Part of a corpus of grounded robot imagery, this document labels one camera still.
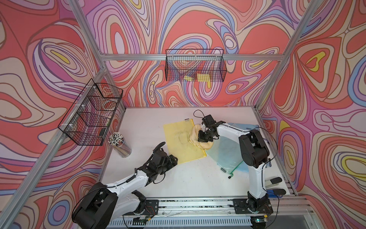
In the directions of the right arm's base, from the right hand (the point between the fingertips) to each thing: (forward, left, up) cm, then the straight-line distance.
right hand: (199, 142), depth 98 cm
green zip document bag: (-8, -17, -1) cm, 19 cm away
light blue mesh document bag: (-11, -18, +32) cm, 38 cm away
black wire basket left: (-3, +61, +29) cm, 68 cm away
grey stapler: (-29, -42, -2) cm, 51 cm away
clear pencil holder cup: (-8, +48, +18) cm, 52 cm away
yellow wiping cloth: (+4, +4, +3) cm, 7 cm away
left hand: (-15, +16, +3) cm, 22 cm away
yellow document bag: (+7, +16, 0) cm, 17 cm away
